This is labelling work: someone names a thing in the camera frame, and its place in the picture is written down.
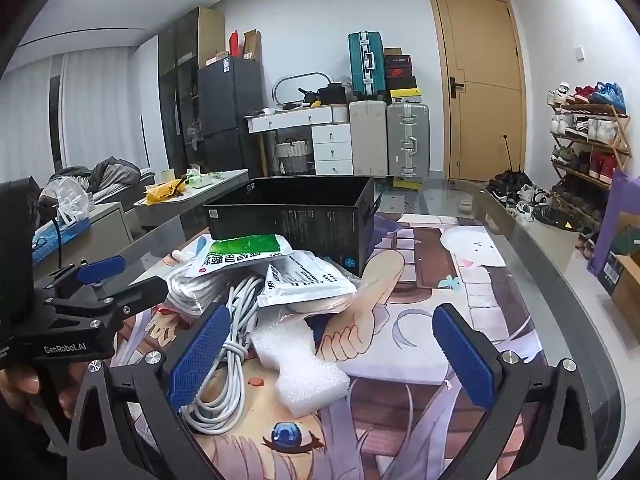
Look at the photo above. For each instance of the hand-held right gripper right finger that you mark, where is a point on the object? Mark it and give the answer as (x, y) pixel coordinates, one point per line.
(465, 355)

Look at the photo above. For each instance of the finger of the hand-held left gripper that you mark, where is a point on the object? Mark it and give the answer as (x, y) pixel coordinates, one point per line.
(140, 292)
(102, 267)

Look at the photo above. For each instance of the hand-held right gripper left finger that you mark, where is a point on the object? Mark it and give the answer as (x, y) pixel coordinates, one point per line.
(200, 355)

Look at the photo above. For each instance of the white foam block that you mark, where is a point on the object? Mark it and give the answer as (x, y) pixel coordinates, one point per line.
(300, 365)

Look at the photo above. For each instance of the white printed packet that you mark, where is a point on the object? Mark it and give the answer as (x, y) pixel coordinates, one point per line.
(310, 280)

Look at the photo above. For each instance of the black cardboard box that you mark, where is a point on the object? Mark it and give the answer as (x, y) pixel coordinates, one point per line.
(300, 220)

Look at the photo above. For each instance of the person's left hand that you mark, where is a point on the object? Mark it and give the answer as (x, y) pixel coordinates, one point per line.
(20, 384)

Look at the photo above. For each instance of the beige side cabinet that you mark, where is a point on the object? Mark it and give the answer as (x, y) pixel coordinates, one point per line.
(100, 230)

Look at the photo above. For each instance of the blue packet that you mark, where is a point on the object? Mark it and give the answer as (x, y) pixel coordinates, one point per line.
(65, 240)

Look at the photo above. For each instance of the white blue plush toy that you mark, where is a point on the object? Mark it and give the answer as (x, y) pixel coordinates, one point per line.
(187, 255)

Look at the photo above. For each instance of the clear plastic bag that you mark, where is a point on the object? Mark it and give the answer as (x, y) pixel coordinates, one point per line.
(72, 200)

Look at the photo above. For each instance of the printed table mat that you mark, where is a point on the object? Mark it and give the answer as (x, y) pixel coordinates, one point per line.
(425, 285)

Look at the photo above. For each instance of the pile of dark clothes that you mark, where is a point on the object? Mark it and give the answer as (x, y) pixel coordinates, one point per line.
(110, 175)

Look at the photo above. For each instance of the yellow bag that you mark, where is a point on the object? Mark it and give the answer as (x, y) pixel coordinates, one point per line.
(162, 191)

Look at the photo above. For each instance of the green white packet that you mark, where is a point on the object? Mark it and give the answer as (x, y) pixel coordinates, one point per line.
(240, 255)

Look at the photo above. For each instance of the green white tissue pack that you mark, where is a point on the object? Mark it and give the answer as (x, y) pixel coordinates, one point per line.
(197, 178)

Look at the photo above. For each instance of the white slipper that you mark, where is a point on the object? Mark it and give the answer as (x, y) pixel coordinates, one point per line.
(465, 205)

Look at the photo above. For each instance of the white curtain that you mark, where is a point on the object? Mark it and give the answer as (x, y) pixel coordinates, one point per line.
(75, 105)

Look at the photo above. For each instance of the pile of dark shoes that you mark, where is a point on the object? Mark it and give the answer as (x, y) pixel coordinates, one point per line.
(510, 187)

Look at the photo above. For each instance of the brown cardboard box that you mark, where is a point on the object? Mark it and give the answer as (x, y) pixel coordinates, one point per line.
(625, 275)

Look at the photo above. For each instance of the purple bag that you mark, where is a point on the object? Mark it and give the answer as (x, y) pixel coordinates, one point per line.
(607, 225)

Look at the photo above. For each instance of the dark tall cabinet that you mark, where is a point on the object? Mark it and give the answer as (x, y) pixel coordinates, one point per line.
(185, 85)

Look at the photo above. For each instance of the black refrigerator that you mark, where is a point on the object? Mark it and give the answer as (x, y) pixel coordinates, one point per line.
(230, 110)

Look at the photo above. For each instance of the wicker basket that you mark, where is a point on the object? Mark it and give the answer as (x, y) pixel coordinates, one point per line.
(294, 155)

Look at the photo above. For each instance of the black rod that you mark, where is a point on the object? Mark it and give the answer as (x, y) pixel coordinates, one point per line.
(509, 152)

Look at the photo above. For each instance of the silver suitcase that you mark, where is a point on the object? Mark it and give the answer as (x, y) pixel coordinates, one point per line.
(407, 140)

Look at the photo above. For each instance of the white desk with drawers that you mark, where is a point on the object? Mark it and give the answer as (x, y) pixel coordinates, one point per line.
(310, 130)

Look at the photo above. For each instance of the beige suitcase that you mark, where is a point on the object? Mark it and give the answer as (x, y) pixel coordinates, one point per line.
(367, 137)

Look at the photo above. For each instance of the wooden shoe rack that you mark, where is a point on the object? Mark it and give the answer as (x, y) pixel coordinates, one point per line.
(620, 155)

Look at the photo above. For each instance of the red box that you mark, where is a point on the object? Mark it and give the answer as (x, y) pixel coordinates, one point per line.
(232, 46)

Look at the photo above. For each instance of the group of assorted sneakers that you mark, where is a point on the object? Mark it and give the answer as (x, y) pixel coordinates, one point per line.
(585, 125)

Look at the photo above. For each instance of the tall cardboard box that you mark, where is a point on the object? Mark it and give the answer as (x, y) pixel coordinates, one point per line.
(251, 45)

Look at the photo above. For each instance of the oval mirror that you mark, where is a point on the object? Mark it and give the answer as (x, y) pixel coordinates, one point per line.
(302, 76)

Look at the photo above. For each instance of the black bag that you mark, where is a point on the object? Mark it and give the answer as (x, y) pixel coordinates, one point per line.
(330, 94)

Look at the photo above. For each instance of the wooden door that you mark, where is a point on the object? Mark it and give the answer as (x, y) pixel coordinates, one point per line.
(480, 80)

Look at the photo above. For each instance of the stack of shoe boxes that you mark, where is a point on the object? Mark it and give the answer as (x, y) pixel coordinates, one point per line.
(400, 72)

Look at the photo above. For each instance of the teal suitcase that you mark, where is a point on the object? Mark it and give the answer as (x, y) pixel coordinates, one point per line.
(366, 65)

